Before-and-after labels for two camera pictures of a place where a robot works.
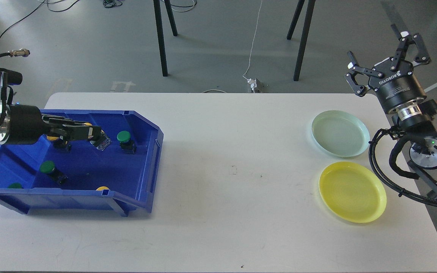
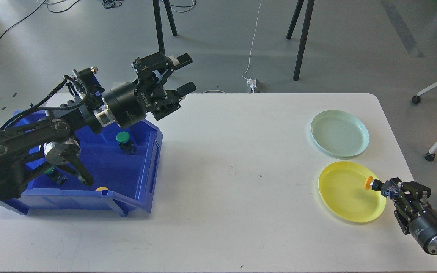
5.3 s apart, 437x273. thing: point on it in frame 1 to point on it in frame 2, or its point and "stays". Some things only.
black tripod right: (309, 11) stays
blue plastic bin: (115, 170) stays
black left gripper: (26, 126) to (124, 107)
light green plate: (340, 133) stays
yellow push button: (102, 143) to (374, 184)
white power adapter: (253, 83) stays
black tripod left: (157, 8) stays
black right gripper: (392, 79) to (425, 226)
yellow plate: (352, 192) stays
